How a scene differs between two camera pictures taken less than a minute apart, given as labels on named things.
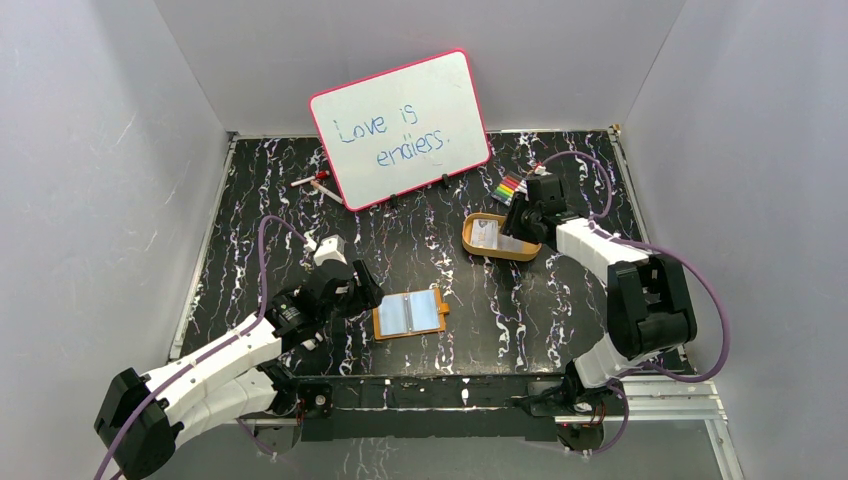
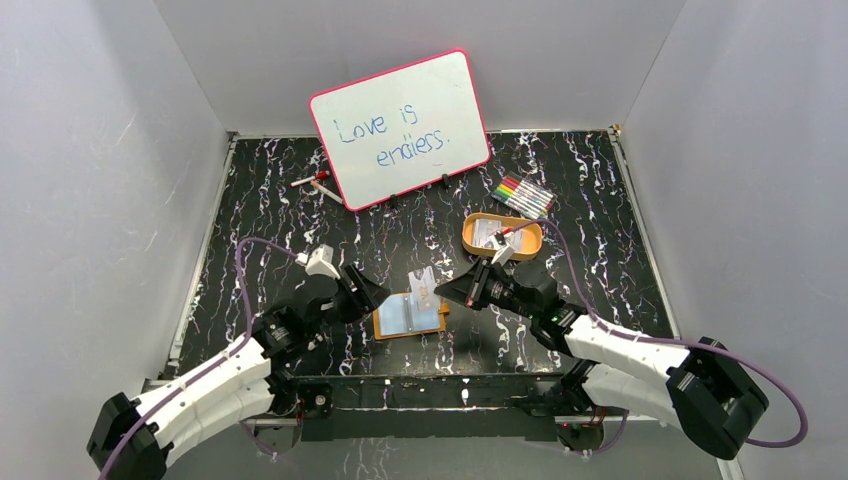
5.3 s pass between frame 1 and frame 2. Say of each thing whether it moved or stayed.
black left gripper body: stayed
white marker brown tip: stayed
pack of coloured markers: stayed
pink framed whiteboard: stayed
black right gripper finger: moved
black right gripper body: moved
